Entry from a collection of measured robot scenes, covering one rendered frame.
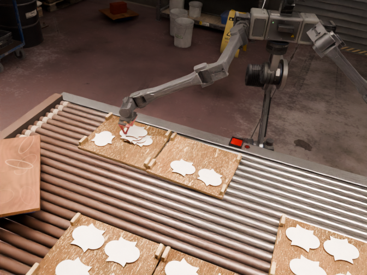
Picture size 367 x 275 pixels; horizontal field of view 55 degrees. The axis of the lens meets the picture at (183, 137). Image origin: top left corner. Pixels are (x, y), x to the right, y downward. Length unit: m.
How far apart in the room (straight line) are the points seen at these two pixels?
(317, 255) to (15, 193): 1.29
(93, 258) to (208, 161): 0.78
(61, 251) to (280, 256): 0.88
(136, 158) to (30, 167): 0.52
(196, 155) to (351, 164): 2.18
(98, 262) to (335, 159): 2.81
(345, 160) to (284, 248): 2.32
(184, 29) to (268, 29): 3.26
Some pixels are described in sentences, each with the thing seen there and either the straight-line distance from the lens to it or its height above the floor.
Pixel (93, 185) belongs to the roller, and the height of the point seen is 0.92.
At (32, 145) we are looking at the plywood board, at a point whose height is 1.04.
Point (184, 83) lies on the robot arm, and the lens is 1.82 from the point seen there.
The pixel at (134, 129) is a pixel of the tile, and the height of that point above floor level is 0.97.
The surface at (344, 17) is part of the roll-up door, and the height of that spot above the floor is 0.51.
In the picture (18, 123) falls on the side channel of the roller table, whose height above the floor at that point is 0.95.
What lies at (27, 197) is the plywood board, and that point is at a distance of 1.63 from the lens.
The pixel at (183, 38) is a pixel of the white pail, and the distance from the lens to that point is 5.48.
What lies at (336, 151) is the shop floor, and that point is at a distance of 3.91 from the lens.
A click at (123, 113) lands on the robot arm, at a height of 1.14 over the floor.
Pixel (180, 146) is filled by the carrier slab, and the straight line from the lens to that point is 1.98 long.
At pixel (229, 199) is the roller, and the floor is 0.91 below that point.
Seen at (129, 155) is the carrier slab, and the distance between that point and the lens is 1.92.
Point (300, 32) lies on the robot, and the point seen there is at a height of 1.45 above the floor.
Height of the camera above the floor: 2.18
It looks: 37 degrees down
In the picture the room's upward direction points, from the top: 5 degrees clockwise
